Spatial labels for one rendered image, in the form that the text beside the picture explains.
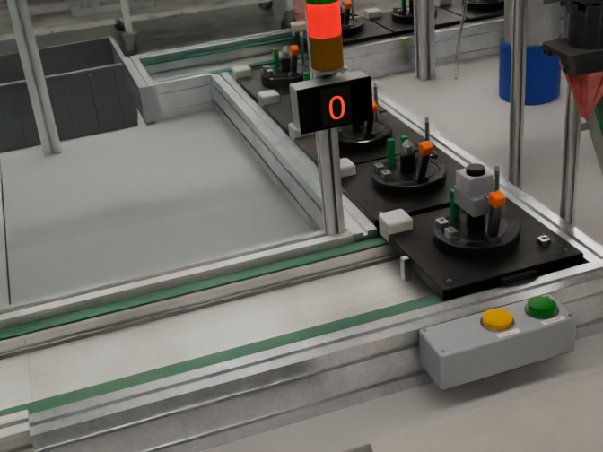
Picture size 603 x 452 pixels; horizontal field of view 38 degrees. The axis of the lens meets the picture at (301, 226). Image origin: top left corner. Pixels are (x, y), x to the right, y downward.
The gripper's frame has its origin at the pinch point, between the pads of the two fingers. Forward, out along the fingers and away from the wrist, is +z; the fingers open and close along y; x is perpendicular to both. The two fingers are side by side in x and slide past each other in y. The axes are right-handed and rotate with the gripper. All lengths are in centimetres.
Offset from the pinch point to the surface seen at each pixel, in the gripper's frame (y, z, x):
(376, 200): 14.2, 28.1, -38.8
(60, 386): 73, 33, -14
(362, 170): 11, 29, -52
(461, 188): 7.5, 18.4, -19.2
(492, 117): -38, 40, -90
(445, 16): -53, 31, -148
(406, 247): 16.6, 27.6, -20.4
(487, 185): 4.2, 17.4, -16.9
